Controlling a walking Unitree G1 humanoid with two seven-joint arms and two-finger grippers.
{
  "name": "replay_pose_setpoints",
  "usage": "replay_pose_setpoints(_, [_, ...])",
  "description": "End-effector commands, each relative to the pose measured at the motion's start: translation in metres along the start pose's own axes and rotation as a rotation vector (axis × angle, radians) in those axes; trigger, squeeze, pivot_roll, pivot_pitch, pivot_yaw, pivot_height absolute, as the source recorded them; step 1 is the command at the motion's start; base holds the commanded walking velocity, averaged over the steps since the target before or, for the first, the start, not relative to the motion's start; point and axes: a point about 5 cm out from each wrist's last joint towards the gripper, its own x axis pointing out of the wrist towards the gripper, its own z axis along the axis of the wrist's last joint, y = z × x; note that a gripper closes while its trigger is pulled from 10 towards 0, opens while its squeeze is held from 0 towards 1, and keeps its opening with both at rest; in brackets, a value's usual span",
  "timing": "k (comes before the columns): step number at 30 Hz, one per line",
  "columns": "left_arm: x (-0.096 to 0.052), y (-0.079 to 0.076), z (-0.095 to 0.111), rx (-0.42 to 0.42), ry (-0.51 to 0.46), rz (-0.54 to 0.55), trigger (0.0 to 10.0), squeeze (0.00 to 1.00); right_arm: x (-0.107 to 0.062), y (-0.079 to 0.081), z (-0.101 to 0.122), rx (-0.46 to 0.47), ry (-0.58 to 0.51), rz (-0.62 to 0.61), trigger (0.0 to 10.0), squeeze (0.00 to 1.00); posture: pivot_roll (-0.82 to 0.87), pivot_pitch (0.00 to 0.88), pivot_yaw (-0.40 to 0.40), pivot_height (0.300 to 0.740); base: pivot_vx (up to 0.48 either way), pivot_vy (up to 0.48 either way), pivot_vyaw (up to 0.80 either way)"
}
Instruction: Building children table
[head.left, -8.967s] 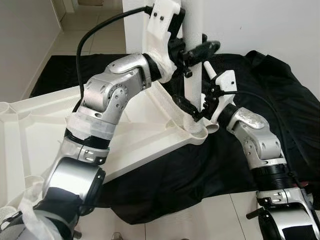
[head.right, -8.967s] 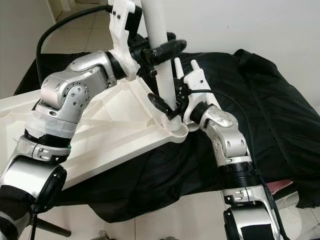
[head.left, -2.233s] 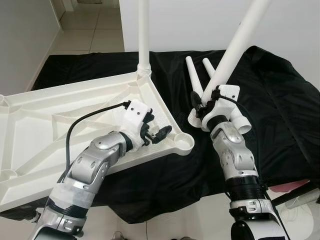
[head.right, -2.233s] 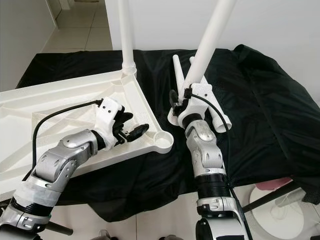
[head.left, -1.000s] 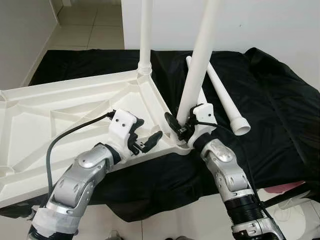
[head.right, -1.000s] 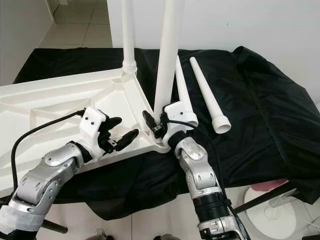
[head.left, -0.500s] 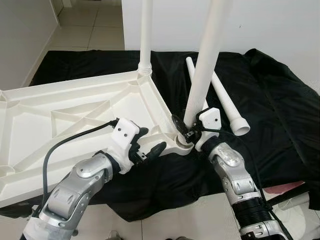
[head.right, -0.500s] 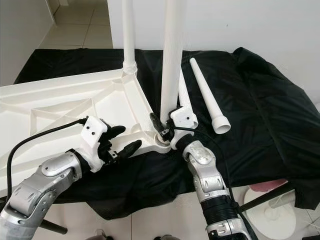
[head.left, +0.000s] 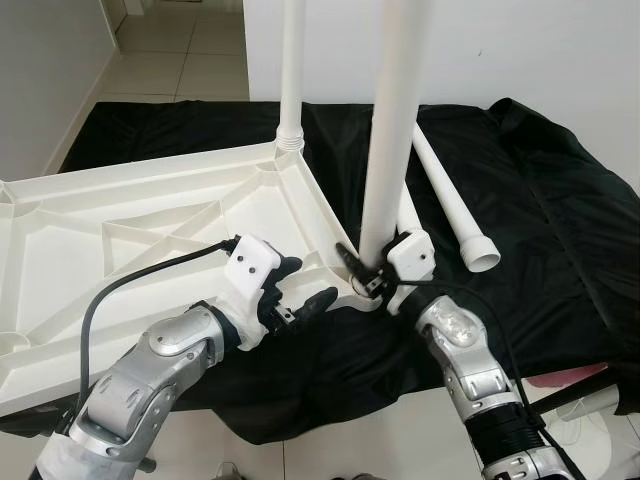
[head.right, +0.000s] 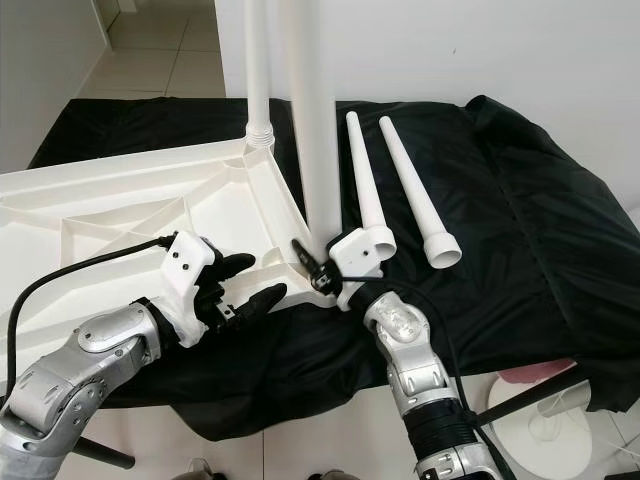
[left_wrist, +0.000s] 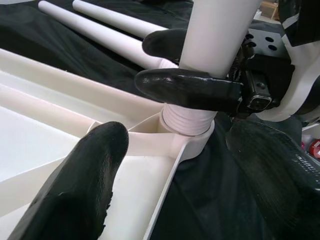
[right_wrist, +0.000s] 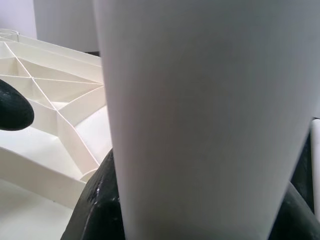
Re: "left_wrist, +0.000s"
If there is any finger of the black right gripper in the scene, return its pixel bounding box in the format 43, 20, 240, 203
141, 27, 189, 64
133, 68, 245, 113

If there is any white plastic table top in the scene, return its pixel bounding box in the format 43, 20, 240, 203
0, 47, 216, 240

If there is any red container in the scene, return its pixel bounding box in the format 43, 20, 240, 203
308, 138, 320, 157

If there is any black table cloth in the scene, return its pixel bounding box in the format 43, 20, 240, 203
0, 0, 320, 240

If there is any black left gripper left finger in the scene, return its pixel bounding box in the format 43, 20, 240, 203
7, 121, 130, 240

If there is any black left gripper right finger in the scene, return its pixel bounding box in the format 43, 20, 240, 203
224, 119, 320, 240

